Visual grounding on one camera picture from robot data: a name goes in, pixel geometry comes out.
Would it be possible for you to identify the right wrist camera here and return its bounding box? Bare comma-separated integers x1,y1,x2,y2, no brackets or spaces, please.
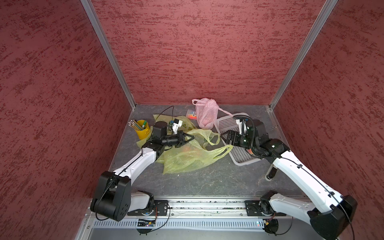
236,118,249,136

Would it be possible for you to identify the black white marker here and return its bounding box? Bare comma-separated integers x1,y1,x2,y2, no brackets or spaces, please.
265,165,278,181

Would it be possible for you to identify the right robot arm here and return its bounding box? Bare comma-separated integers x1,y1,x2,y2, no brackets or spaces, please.
225,115,358,240

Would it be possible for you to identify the yellow pencil cup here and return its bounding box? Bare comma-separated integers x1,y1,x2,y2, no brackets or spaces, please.
129,120,150,140

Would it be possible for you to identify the left aluminium corner post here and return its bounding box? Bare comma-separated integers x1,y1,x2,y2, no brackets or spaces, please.
81,0,137,110

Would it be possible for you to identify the pink plastic bag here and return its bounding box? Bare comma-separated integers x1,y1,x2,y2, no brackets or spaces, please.
192,98,234,130

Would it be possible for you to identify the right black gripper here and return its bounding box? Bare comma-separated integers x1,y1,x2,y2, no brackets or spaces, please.
220,129,259,149

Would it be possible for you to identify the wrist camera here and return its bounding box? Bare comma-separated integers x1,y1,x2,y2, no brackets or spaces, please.
169,119,183,134
236,118,249,136

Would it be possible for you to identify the right aluminium corner post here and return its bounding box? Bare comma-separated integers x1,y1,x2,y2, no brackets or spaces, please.
269,0,338,112

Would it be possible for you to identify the white plastic basket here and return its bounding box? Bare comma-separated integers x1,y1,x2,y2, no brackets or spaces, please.
214,115,261,166

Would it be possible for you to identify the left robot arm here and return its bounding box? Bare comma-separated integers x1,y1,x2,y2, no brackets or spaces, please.
90,119,195,222

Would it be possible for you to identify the aluminium corner post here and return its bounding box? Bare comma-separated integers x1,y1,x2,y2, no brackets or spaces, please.
81,0,137,110
269,0,338,112

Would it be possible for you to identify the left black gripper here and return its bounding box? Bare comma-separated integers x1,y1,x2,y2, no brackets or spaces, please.
162,130,194,147

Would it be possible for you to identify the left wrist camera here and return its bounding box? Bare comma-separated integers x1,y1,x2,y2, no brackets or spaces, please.
169,119,183,134

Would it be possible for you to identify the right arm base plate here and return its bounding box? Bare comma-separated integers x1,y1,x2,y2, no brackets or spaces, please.
245,201,286,218

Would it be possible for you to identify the green plastic bag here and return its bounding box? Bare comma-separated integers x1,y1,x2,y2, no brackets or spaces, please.
153,115,233,174

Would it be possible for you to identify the crayon box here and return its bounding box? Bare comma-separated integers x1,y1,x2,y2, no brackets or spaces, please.
186,110,197,120

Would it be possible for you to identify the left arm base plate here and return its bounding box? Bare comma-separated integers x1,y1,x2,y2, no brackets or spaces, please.
127,200,169,218

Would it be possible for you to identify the aluminium front rail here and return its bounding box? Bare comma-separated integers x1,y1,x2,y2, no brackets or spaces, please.
85,196,329,220

